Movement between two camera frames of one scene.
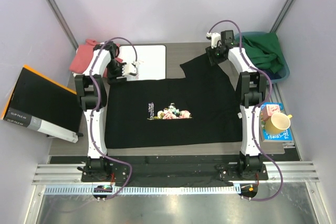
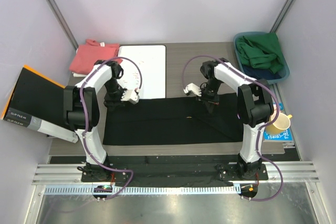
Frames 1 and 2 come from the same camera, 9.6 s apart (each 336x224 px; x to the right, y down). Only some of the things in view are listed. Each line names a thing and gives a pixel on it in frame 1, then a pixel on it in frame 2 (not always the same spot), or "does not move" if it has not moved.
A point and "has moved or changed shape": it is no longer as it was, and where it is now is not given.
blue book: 283,136 does not move
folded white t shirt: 74,74 does not move
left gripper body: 114,71 to 114,93
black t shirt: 199,110 has moved or changed shape
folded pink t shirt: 84,56 does not move
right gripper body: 214,55 to 210,94
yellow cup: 277,122 does not move
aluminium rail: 53,174 does not move
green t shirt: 264,50 does not move
